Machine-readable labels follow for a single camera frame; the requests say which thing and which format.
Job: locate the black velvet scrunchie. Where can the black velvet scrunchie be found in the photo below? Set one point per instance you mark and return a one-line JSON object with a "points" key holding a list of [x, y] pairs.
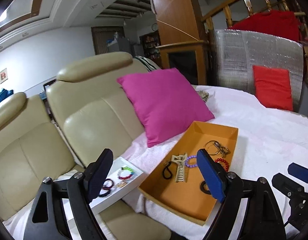
{"points": [[204, 188]]}

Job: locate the beige leather sofa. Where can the beige leather sofa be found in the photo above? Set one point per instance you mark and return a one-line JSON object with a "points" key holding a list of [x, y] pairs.
{"points": [[90, 113]]}

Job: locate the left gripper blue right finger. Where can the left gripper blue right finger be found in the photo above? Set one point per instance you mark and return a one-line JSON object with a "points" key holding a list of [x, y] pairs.
{"points": [[214, 175]]}

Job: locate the gold filigree brooch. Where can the gold filigree brooch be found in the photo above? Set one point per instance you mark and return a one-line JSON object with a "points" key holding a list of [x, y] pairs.
{"points": [[121, 184]]}

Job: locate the black hair scrunchie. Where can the black hair scrunchie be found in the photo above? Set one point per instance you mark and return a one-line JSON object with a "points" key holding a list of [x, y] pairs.
{"points": [[105, 191]]}

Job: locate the silver foil insulation panel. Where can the silver foil insulation panel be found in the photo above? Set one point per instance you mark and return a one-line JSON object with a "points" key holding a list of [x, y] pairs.
{"points": [[235, 52]]}

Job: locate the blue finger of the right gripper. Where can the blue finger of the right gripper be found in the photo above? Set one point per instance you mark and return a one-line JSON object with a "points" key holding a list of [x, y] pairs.
{"points": [[298, 172]]}

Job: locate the beige crumpled cloth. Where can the beige crumpled cloth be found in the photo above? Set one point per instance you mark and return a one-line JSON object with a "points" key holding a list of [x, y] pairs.
{"points": [[203, 95]]}

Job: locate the large red cushion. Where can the large red cushion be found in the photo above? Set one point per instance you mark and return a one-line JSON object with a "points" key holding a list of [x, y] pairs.
{"points": [[277, 23]]}

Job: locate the wooden stair railing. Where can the wooden stair railing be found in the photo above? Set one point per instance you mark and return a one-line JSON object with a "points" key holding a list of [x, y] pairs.
{"points": [[232, 12]]}

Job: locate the wooden cabinet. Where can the wooden cabinet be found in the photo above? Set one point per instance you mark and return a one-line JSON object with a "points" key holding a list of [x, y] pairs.
{"points": [[189, 58]]}

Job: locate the white tray box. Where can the white tray box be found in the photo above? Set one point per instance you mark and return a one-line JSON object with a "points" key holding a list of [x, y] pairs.
{"points": [[101, 203]]}

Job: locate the orange cardboard box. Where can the orange cardboard box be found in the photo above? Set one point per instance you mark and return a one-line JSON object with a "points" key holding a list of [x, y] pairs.
{"points": [[185, 199]]}

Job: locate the small red pillow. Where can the small red pillow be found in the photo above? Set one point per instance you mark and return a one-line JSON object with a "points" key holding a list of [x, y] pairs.
{"points": [[273, 88]]}

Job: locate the beige hair claw clip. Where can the beige hair claw clip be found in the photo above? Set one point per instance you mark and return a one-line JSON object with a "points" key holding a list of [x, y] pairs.
{"points": [[181, 170]]}

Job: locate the magenta pillow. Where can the magenta pillow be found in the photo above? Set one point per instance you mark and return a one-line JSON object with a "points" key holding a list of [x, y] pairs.
{"points": [[165, 103]]}

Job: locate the gold silver wristwatch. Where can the gold silver wristwatch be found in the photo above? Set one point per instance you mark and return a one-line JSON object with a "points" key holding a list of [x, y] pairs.
{"points": [[221, 149]]}

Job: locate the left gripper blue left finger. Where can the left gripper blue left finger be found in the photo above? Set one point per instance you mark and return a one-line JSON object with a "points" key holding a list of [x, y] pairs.
{"points": [[97, 172]]}

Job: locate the metal cuff bangle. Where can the metal cuff bangle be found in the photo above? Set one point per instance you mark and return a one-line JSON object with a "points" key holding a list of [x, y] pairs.
{"points": [[212, 147]]}

